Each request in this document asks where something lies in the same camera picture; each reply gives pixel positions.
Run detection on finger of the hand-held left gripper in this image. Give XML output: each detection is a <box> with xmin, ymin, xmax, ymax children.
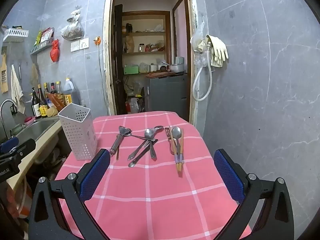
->
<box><xmin>0</xmin><ymin>138</ymin><xmax>37</xmax><ymax>167</ymax></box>
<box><xmin>0</xmin><ymin>136</ymin><xmax>19</xmax><ymax>153</ymax></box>

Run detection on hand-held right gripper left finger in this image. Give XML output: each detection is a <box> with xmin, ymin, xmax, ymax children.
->
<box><xmin>28</xmin><ymin>149</ymin><xmax>112</xmax><ymax>240</ymax></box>

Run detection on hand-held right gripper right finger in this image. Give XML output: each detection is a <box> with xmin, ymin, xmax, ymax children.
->
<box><xmin>214</xmin><ymin>149</ymin><xmax>294</xmax><ymax>240</ymax></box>

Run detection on white perforated utensil holder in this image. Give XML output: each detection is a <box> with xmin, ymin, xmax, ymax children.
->
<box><xmin>58</xmin><ymin>103</ymin><xmax>98</xmax><ymax>161</ymax></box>

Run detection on metal table knife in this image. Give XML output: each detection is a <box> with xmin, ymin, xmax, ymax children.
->
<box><xmin>128</xmin><ymin>139</ymin><xmax>158</xmax><ymax>168</ymax></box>

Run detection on wooden chopstick purple band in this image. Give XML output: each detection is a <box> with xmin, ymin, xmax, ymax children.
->
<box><xmin>169</xmin><ymin>126</ymin><xmax>181</xmax><ymax>173</ymax></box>
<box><xmin>178</xmin><ymin>128</ymin><xmax>184</xmax><ymax>178</ymax></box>

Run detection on metal spoon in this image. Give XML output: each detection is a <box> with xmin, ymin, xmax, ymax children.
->
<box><xmin>124</xmin><ymin>125</ymin><xmax>164</xmax><ymax>140</ymax></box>
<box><xmin>144</xmin><ymin>128</ymin><xmax>157</xmax><ymax>159</ymax></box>
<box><xmin>171</xmin><ymin>126</ymin><xmax>182</xmax><ymax>162</ymax></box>

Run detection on beige kitchen counter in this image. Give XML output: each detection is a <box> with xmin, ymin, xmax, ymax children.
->
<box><xmin>5</xmin><ymin>120</ymin><xmax>63</xmax><ymax>189</ymax></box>

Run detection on steel sink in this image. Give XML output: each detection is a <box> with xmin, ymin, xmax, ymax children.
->
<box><xmin>11</xmin><ymin>119</ymin><xmax>62</xmax><ymax>145</ymax></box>

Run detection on metal faucet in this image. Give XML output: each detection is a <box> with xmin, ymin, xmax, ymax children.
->
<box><xmin>0</xmin><ymin>99</ymin><xmax>18</xmax><ymax>140</ymax></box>

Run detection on dark bottle yellow label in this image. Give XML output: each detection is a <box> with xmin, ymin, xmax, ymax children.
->
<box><xmin>37</xmin><ymin>84</ymin><xmax>48</xmax><ymax>118</ymax></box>

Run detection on white hanging towel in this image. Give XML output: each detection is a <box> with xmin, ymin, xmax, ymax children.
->
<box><xmin>10</xmin><ymin>64</ymin><xmax>26</xmax><ymax>114</ymax></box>

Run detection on orange red packet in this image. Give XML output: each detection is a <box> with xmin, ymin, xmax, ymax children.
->
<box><xmin>46</xmin><ymin>93</ymin><xmax>66</xmax><ymax>112</ymax></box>

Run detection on pink checked tablecloth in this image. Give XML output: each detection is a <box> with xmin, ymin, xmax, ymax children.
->
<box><xmin>54</xmin><ymin>110</ymin><xmax>253</xmax><ymax>240</ymax></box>

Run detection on brown sauce bottle yellow cap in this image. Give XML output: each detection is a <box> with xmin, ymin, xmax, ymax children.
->
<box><xmin>55</xmin><ymin>81</ymin><xmax>64</xmax><ymax>101</ymax></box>

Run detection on wooden grater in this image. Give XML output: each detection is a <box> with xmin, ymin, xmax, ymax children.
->
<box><xmin>0</xmin><ymin>46</ymin><xmax>9</xmax><ymax>93</ymax></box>

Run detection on large dark oil jug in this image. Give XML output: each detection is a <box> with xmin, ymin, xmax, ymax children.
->
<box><xmin>62</xmin><ymin>78</ymin><xmax>77</xmax><ymax>105</ymax></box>

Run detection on red plastic bag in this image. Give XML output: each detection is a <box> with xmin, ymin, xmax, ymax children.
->
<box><xmin>50</xmin><ymin>39</ymin><xmax>60</xmax><ymax>62</ymax></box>

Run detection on grey small fridge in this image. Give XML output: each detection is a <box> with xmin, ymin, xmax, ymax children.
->
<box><xmin>149</xmin><ymin>74</ymin><xmax>188</xmax><ymax>120</ymax></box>

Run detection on green box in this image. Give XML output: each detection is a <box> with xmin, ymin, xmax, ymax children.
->
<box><xmin>124</xmin><ymin>64</ymin><xmax>139</xmax><ymax>75</ymax></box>

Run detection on red white packet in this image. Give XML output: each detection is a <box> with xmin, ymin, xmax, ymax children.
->
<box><xmin>40</xmin><ymin>27</ymin><xmax>54</xmax><ymax>43</ymax></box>

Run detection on wooden chopping board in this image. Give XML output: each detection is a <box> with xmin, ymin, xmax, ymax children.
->
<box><xmin>145</xmin><ymin>72</ymin><xmax>177</xmax><ymax>78</ymax></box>

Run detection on metal pot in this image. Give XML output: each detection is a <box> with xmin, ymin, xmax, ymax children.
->
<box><xmin>169</xmin><ymin>62</ymin><xmax>186</xmax><ymax>74</ymax></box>

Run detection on dark wooden door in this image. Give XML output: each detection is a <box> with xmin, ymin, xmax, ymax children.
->
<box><xmin>113</xmin><ymin>4</ymin><xmax>125</xmax><ymax>115</ymax></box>

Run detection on beige rubber gloves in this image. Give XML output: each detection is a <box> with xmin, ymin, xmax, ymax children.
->
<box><xmin>206</xmin><ymin>34</ymin><xmax>229</xmax><ymax>68</ymax></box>

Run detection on clear bag of dried goods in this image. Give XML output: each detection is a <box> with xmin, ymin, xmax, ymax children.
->
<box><xmin>61</xmin><ymin>21</ymin><xmax>84</xmax><ymax>40</ymax></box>

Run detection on clear hanging plastic bag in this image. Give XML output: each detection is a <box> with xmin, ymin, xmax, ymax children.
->
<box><xmin>190</xmin><ymin>21</ymin><xmax>213</xmax><ymax>67</ymax></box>

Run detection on wooden shelf unit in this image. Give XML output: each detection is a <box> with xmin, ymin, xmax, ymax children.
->
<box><xmin>121</xmin><ymin>11</ymin><xmax>172</xmax><ymax>75</ymax></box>

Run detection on white hose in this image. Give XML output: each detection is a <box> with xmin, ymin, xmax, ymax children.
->
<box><xmin>192</xmin><ymin>40</ymin><xmax>213</xmax><ymax>102</ymax></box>

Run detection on grey wall shelf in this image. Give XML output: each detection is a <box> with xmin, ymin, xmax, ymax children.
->
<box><xmin>30</xmin><ymin>37</ymin><xmax>55</xmax><ymax>55</ymax></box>

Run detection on white plastic wall basket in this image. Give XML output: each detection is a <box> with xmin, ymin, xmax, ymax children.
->
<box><xmin>3</xmin><ymin>28</ymin><xmax>29</xmax><ymax>42</ymax></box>

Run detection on worn door frame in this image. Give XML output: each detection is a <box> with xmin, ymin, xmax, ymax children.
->
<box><xmin>103</xmin><ymin>0</ymin><xmax>200</xmax><ymax>130</ymax></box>

